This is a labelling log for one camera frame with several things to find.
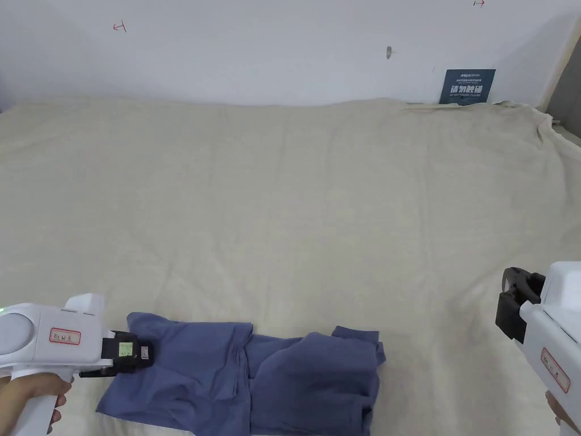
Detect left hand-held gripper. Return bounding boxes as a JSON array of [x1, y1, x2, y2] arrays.
[[0, 292, 156, 436]]

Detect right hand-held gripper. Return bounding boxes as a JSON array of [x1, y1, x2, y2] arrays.
[[495, 261, 581, 436]]

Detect dark blue shirt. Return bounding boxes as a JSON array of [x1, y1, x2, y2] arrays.
[[95, 312, 386, 436]]

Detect person's left hand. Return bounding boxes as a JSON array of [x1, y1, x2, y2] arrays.
[[0, 374, 73, 430]]

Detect person's right hand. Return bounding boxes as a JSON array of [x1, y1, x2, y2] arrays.
[[544, 389, 571, 430]]

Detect dark blue sign card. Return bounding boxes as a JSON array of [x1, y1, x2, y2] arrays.
[[439, 69, 497, 107]]

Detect bed with beige sheet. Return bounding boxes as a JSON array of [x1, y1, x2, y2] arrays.
[[0, 96, 581, 436]]

